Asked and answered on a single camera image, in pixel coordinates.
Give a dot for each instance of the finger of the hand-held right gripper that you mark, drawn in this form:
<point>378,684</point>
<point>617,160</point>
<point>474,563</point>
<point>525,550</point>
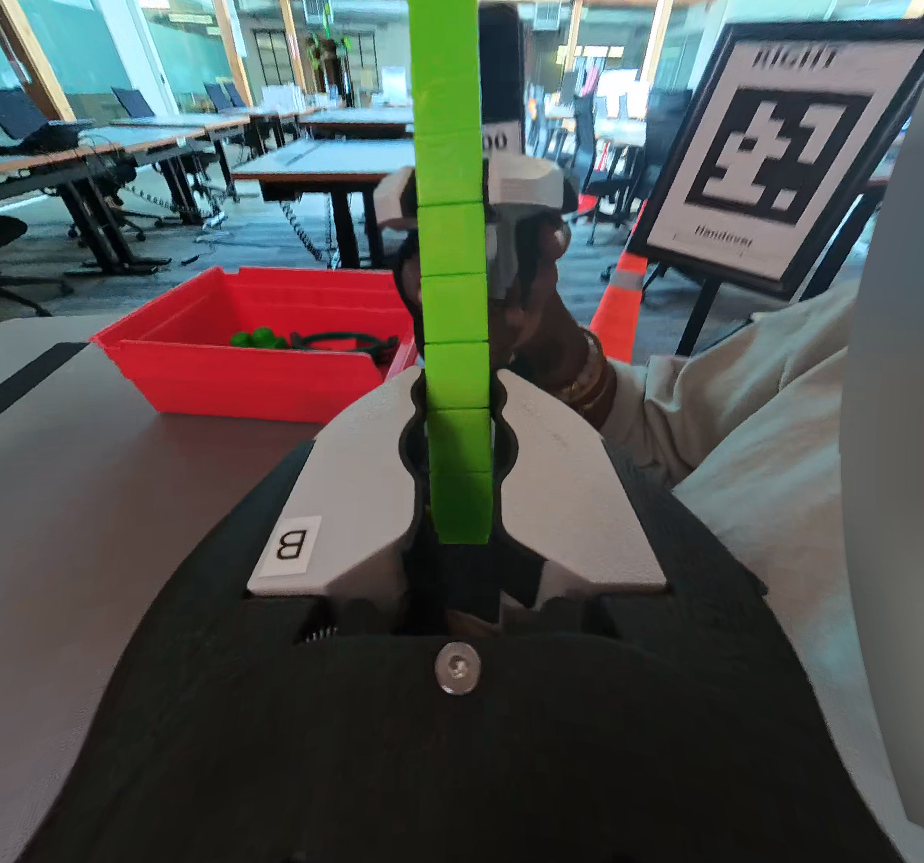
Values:
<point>530,181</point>
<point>397,199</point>

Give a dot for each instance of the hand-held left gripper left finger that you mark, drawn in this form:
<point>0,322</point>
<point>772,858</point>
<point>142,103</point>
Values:
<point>346,488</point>

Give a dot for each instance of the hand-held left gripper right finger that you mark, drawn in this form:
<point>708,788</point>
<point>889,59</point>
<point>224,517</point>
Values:
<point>570,502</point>

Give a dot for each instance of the green segmented bar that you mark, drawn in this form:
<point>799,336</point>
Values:
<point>451,156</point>

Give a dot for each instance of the red plastic bin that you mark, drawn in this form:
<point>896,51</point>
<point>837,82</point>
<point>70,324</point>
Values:
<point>238,379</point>

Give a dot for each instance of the person's right forearm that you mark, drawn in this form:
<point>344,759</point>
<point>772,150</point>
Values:
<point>722,387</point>

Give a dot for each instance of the person's right hand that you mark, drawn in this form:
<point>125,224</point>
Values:
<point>534,329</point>

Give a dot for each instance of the grey office desk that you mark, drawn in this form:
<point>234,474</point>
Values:
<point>361,116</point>
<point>216,120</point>
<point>108,140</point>
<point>325,156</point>

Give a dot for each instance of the green potted plant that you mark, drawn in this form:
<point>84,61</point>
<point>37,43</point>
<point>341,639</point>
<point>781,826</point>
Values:
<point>328,55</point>

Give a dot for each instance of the orange traffic cone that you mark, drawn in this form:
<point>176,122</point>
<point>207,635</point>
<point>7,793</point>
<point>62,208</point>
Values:
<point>621,314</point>

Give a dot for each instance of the green round toy pieces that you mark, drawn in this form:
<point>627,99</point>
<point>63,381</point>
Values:
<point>256,338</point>

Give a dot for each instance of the black sign stand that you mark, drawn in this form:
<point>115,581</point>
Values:
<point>704,314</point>

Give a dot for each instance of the black framed marker sign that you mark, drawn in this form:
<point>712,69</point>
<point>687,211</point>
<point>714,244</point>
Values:
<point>765,156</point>

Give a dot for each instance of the black tape strip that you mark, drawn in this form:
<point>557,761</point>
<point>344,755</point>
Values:
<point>36,372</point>

